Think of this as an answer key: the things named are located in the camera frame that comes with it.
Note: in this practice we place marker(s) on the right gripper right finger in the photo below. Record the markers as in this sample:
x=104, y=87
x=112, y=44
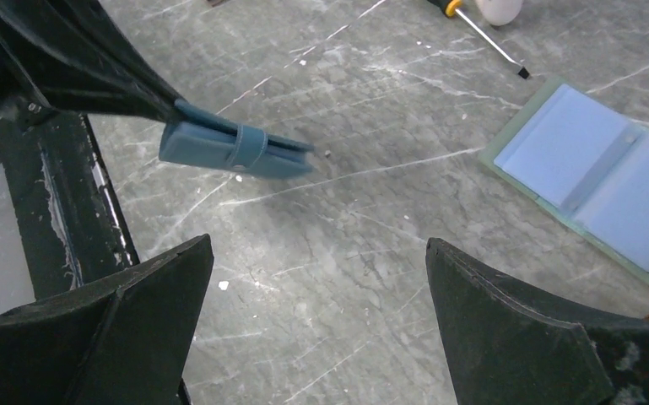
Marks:
x=508, y=342

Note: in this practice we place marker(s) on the black yellow screwdriver near pipe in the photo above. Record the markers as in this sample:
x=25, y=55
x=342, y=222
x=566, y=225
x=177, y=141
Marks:
x=455, y=9

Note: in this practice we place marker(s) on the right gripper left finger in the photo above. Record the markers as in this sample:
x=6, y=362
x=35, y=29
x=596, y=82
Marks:
x=123, y=339

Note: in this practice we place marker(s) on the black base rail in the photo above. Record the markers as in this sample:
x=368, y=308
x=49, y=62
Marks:
x=70, y=222

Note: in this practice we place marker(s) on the white PVC pipe frame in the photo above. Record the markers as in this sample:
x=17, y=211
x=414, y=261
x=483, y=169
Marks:
x=499, y=12

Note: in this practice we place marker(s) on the open green card holder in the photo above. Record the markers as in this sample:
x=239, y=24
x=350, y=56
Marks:
x=583, y=163

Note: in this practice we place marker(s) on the teal blue card holder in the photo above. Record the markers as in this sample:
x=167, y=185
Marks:
x=198, y=138

